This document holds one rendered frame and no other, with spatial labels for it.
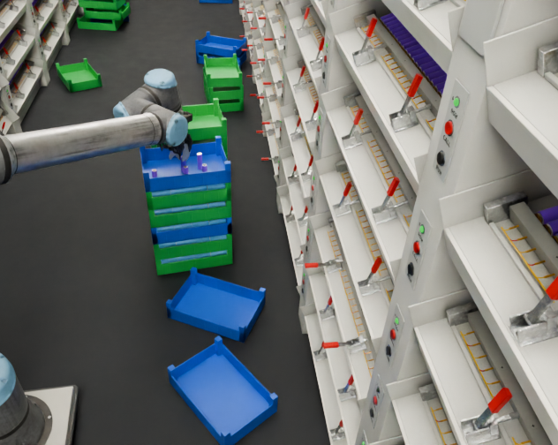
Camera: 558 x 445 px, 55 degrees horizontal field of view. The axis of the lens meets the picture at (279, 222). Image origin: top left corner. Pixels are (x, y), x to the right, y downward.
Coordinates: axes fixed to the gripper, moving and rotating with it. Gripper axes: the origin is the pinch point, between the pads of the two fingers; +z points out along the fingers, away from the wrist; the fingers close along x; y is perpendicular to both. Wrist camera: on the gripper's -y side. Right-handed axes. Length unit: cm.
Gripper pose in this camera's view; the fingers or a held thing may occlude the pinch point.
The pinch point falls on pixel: (183, 155)
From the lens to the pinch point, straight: 194.3
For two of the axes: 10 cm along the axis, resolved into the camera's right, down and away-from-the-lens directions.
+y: -2.5, 7.8, -5.7
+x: 9.7, 1.9, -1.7
